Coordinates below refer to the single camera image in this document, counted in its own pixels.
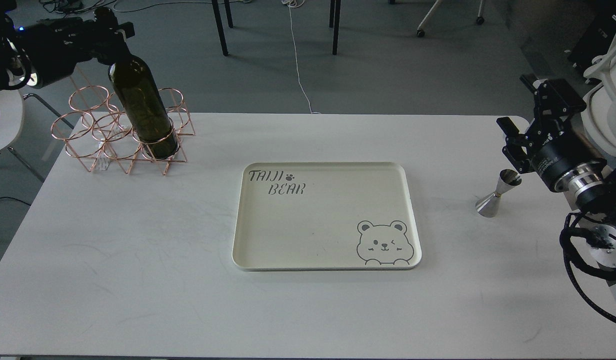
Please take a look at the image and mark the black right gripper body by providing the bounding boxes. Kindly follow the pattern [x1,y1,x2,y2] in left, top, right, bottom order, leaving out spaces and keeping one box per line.
[525,79,607,193]

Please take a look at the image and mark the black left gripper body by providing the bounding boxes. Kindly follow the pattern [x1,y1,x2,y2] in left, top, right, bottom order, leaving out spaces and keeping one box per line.
[18,17,115,89]

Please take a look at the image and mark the dark green wine bottle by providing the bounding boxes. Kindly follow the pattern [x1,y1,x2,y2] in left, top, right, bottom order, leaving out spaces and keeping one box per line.
[108,49,179,160]

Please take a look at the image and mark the steel double jigger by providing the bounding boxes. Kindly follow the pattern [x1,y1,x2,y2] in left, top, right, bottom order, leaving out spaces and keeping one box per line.
[475,169,522,218]

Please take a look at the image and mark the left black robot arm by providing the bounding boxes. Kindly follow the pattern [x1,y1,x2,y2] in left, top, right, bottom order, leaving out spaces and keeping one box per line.
[0,0,135,91]

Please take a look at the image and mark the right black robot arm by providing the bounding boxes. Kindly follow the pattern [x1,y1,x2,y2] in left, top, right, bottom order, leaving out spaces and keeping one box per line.
[497,73,616,324]

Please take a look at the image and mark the white office chair right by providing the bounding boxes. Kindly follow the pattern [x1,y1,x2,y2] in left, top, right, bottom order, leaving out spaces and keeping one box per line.
[581,32,616,158]

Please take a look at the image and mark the black equipment box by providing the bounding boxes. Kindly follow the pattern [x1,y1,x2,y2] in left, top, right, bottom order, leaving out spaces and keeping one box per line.
[567,0,616,75]

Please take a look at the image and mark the white chair at left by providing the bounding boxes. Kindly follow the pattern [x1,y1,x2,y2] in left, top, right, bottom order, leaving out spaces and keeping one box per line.
[0,90,74,183]

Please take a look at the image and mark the black table legs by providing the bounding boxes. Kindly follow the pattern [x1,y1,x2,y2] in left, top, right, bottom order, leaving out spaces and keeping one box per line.
[210,0,341,57]

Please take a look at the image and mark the white rolling chair base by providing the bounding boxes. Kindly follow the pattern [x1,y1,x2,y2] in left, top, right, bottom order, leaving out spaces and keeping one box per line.
[413,0,489,39]

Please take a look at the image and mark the cream bear serving tray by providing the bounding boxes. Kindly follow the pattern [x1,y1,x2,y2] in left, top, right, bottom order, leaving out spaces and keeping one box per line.
[232,162,423,271]

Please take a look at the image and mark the black floor cables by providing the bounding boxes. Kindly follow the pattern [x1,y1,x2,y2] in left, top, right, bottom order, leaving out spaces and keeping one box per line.
[38,0,119,16]

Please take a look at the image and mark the copper wire bottle rack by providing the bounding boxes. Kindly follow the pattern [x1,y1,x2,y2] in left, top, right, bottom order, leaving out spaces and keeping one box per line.
[50,69,196,175]

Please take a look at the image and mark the white floor cable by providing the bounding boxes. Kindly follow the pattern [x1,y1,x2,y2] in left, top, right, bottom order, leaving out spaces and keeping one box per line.
[281,0,321,115]

